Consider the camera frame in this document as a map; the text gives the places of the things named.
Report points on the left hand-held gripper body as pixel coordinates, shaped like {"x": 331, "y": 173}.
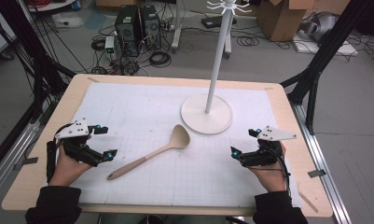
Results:
{"x": 79, "y": 146}

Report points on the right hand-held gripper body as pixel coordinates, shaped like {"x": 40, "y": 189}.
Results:
{"x": 262, "y": 154}

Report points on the white hook rack stand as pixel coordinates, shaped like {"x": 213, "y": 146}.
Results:
{"x": 218, "y": 56}

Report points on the person's left hand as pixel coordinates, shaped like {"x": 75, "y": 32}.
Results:
{"x": 66, "y": 169}

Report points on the person's right hand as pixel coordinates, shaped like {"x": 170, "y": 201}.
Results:
{"x": 271, "y": 179}

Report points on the grey tape piece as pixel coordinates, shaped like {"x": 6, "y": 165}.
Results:
{"x": 316, "y": 173}
{"x": 27, "y": 162}

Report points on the white grid mat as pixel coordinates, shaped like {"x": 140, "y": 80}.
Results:
{"x": 163, "y": 105}

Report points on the thin wooden stick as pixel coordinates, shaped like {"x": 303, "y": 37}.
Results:
{"x": 308, "y": 202}

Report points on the white power adapter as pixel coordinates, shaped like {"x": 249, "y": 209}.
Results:
{"x": 109, "y": 43}

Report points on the black computer tower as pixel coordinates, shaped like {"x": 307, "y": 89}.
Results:
{"x": 127, "y": 29}
{"x": 150, "y": 26}

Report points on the white flat board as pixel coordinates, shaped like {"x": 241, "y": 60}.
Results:
{"x": 324, "y": 48}

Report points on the brown cardboard box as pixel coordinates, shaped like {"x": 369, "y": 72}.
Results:
{"x": 281, "y": 18}

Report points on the black flat device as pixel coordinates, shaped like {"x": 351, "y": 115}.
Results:
{"x": 217, "y": 21}

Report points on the grey bag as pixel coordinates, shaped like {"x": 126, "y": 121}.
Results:
{"x": 320, "y": 26}

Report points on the white stand leg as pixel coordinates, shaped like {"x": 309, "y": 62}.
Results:
{"x": 177, "y": 28}

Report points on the round white table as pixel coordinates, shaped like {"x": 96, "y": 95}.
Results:
{"x": 48, "y": 4}

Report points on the aluminium rail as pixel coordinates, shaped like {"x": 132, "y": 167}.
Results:
{"x": 7, "y": 161}
{"x": 321, "y": 161}

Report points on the black metal frame stand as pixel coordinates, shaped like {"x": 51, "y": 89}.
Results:
{"x": 324, "y": 59}
{"x": 32, "y": 49}

